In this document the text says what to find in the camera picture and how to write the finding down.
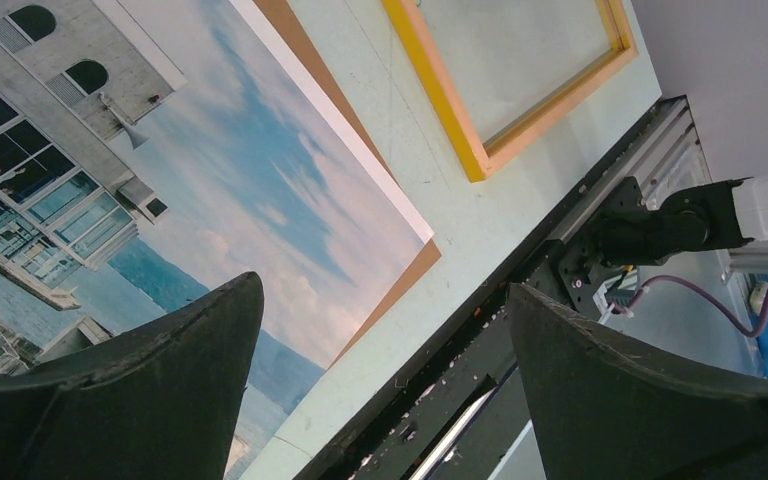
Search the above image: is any building and sky photo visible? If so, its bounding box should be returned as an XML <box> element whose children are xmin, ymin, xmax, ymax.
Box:
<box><xmin>0</xmin><ymin>1</ymin><xmax>421</xmax><ymax>479</ymax></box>

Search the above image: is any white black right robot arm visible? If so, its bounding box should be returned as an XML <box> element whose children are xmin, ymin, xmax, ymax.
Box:
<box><xmin>553</xmin><ymin>176</ymin><xmax>768</xmax><ymax>306</ymax></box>

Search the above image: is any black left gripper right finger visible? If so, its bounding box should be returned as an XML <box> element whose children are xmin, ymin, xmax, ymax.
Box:
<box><xmin>507</xmin><ymin>284</ymin><xmax>768</xmax><ymax>479</ymax></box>

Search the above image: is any yellow wooden picture frame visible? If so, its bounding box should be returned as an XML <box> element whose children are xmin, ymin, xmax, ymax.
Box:
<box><xmin>382</xmin><ymin>1</ymin><xmax>639</xmax><ymax>183</ymax></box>

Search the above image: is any brown cardboard backing board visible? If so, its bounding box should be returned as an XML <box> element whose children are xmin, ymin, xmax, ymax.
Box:
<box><xmin>250</xmin><ymin>1</ymin><xmax>441</xmax><ymax>365</ymax></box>

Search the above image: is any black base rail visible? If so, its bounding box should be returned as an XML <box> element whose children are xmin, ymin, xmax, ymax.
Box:
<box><xmin>300</xmin><ymin>97</ymin><xmax>693</xmax><ymax>479</ymax></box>

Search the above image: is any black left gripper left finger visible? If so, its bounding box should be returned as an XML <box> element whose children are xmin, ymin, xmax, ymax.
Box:
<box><xmin>0</xmin><ymin>272</ymin><xmax>264</xmax><ymax>479</ymax></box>

